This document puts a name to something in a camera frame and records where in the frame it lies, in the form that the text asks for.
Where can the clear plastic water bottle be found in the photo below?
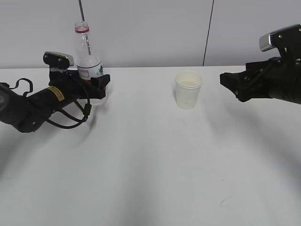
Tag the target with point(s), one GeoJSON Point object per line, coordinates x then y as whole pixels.
{"type": "Point", "coordinates": [87, 60]}

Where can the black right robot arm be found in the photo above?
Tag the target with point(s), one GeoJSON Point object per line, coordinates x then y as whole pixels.
{"type": "Point", "coordinates": [275, 78]}

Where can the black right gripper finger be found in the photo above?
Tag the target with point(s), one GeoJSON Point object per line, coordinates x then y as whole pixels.
{"type": "Point", "coordinates": [235, 82]}

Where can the white paper cup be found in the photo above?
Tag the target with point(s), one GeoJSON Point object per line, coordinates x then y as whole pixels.
{"type": "Point", "coordinates": [187, 88]}

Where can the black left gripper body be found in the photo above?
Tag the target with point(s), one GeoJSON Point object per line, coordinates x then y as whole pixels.
{"type": "Point", "coordinates": [70, 84]}

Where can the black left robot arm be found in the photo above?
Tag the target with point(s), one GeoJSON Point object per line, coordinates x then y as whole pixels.
{"type": "Point", "coordinates": [27, 112]}

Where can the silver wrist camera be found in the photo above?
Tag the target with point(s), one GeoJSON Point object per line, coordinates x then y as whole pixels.
{"type": "Point", "coordinates": [58, 60]}
{"type": "Point", "coordinates": [286, 37]}

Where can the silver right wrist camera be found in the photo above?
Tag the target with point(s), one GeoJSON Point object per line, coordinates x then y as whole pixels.
{"type": "Point", "coordinates": [286, 37]}

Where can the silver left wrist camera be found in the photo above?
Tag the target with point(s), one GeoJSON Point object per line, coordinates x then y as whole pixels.
{"type": "Point", "coordinates": [58, 60]}

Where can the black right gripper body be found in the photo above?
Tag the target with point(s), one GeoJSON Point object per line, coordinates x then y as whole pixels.
{"type": "Point", "coordinates": [274, 78]}

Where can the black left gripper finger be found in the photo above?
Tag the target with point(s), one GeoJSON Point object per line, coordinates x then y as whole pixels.
{"type": "Point", "coordinates": [98, 86]}

